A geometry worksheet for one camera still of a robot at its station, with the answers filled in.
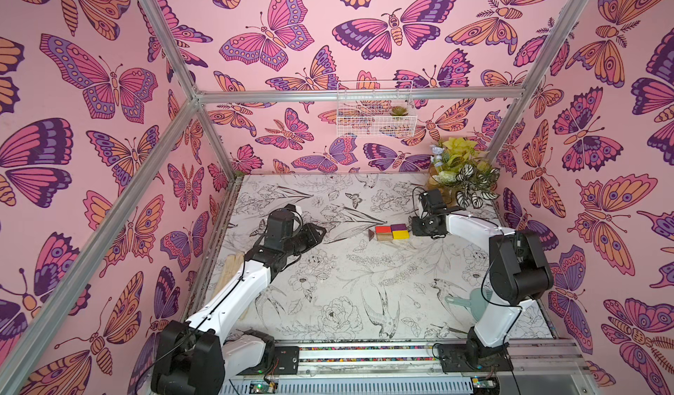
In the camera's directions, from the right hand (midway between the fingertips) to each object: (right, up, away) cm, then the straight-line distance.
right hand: (420, 225), depth 98 cm
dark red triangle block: (-19, -3, 0) cm, 19 cm away
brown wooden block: (-13, -4, +2) cm, 14 cm away
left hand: (-34, +1, -16) cm, 38 cm away
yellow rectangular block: (-7, -3, +1) cm, 8 cm away
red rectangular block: (-12, -2, +5) cm, 13 cm away
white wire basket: (-15, +43, +8) cm, 46 cm away
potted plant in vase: (+14, +20, -2) cm, 24 cm away
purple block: (-7, -1, +5) cm, 9 cm away
